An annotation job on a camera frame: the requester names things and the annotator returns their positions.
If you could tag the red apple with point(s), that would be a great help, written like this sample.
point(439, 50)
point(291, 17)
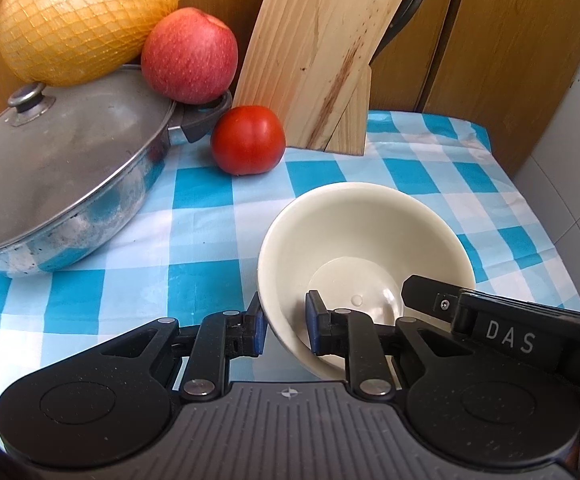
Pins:
point(189, 55)

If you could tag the wooden knife block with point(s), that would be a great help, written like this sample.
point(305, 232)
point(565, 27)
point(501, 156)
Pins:
point(315, 60)

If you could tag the glass pan lid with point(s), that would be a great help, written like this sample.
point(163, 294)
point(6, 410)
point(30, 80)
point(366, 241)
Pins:
point(64, 155)

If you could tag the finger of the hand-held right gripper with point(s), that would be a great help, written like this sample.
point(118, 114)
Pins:
point(430, 297)

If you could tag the blue white checked tablecloth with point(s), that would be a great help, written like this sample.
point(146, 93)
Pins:
point(194, 210)

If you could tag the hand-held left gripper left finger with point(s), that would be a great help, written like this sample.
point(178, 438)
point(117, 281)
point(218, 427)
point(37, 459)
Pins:
point(259, 332)

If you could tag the pomelo in yellow net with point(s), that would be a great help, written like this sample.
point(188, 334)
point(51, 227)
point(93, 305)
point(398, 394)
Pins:
point(79, 20)

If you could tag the black kitchen scissors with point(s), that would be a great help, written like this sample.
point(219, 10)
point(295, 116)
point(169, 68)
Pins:
point(405, 15)

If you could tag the steel pan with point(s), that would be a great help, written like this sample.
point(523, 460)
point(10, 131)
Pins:
point(94, 215)

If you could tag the cream bowl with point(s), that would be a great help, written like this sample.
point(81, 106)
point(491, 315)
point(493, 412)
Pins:
point(355, 225)

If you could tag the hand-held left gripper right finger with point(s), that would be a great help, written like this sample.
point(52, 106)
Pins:
point(313, 325)

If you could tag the red tomato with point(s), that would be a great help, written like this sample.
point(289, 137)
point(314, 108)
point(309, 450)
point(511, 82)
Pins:
point(247, 140)

